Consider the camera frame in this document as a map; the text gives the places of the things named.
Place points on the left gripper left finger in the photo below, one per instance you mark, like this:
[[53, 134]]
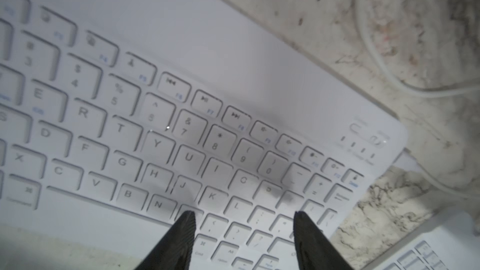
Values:
[[174, 250]]

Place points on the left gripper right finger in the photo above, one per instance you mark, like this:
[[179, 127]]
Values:
[[313, 249]]

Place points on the white wireless keyboard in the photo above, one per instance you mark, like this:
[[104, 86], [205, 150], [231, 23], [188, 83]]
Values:
[[119, 115], [447, 241]]

